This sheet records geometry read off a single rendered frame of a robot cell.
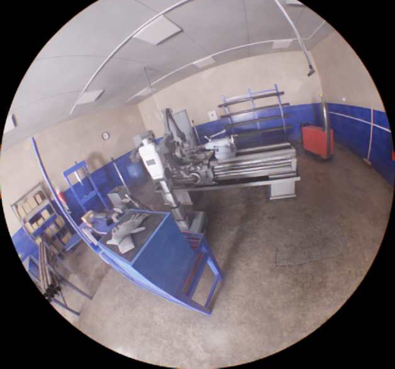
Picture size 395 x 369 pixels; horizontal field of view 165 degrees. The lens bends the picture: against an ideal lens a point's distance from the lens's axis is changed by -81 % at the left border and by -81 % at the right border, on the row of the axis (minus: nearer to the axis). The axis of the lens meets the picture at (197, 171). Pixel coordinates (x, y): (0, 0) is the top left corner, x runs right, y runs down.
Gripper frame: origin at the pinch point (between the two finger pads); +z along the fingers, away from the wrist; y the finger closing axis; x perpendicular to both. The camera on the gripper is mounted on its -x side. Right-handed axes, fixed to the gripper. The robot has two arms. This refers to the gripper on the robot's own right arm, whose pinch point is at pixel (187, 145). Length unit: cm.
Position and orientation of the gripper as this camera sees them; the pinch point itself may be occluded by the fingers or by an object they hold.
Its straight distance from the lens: 210.9
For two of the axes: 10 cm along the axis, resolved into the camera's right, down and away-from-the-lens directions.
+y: -9.3, 1.9, 3.2
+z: 3.7, 5.5, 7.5
